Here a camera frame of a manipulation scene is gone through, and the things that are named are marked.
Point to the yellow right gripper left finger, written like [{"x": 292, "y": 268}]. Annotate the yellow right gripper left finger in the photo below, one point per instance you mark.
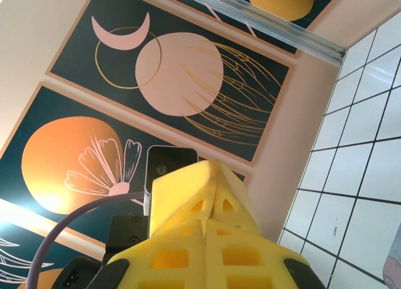
[{"x": 175, "y": 273}]

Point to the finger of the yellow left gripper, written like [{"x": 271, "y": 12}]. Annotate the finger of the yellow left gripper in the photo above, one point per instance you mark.
[
  {"x": 178, "y": 195},
  {"x": 241, "y": 210}
]

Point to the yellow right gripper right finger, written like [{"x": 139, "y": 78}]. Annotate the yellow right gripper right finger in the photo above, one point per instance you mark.
[{"x": 244, "y": 270}]

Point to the moon and pink circle panel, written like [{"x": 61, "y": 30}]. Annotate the moon and pink circle panel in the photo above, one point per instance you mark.
[{"x": 181, "y": 76}]

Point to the pastel cartoon mat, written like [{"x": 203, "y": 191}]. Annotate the pastel cartoon mat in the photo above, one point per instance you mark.
[{"x": 394, "y": 264}]

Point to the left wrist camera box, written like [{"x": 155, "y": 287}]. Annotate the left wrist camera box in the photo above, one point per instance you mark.
[{"x": 169, "y": 160}]

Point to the leaf lines orange wall panel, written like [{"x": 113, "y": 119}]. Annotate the leaf lines orange wall panel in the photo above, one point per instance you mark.
[{"x": 12, "y": 248}]

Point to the aluminium corner post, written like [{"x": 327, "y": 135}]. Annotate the aluminium corner post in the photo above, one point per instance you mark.
[{"x": 282, "y": 27}]

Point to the orange ovals dark wall panel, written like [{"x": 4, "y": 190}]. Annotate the orange ovals dark wall panel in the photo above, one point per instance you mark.
[{"x": 282, "y": 0}]

